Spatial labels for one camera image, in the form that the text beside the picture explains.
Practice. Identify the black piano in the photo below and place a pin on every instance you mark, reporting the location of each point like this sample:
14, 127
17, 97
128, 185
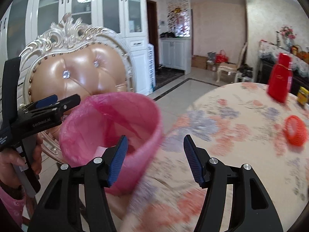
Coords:
265, 70

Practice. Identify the dark patterned rug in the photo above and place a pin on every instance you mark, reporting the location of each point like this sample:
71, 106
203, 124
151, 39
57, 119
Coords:
167, 77

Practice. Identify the low white cabinet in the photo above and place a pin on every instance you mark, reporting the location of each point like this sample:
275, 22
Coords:
175, 55

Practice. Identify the vase with pink flowers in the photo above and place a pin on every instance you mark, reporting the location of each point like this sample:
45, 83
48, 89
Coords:
287, 32

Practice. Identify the cream wooden dining chair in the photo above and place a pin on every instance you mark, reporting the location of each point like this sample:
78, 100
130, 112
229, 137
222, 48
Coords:
231, 67

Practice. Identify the pink bin with pink bag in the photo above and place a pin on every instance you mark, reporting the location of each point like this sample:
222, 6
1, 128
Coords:
144, 125

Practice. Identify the red foam mesh sleeve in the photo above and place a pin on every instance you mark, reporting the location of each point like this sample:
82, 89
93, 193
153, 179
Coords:
299, 135

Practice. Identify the white lattice screen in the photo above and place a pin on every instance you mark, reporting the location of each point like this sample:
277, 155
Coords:
178, 2

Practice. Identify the dark wooden door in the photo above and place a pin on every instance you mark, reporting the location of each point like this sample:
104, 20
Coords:
152, 29

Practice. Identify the brown wicker basket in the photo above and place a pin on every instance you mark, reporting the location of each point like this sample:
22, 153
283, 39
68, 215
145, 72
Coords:
296, 50

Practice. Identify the ornate cream upholstered chair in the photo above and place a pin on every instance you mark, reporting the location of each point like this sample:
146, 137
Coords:
79, 70

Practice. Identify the tall white glass-door cabinet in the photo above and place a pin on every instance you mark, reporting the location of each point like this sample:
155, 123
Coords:
113, 4

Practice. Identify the person's left hand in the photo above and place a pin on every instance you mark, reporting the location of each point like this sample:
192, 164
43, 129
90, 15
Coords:
9, 166

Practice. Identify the red thermos jug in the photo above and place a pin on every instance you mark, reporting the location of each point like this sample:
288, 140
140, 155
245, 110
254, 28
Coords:
280, 79

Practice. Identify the white perforated floor stand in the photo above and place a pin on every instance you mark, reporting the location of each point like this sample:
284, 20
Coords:
151, 70

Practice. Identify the lace floral piano cover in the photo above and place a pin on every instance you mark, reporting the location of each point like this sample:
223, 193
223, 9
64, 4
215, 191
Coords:
268, 50

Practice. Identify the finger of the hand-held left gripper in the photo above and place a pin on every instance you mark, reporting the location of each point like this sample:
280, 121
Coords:
68, 102
47, 100

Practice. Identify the person's left forearm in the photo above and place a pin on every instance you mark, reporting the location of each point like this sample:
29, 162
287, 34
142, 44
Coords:
12, 203

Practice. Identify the red gift bag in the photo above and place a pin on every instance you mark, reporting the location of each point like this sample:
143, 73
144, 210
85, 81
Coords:
221, 58

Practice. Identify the cardboard box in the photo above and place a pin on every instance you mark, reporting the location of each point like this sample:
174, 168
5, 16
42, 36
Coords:
199, 61

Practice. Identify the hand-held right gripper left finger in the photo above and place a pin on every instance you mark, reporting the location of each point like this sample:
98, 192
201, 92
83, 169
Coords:
118, 160

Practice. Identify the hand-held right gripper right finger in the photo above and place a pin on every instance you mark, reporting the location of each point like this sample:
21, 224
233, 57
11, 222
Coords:
192, 160

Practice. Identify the glass jar with yellow lid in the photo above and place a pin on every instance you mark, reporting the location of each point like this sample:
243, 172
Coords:
303, 96

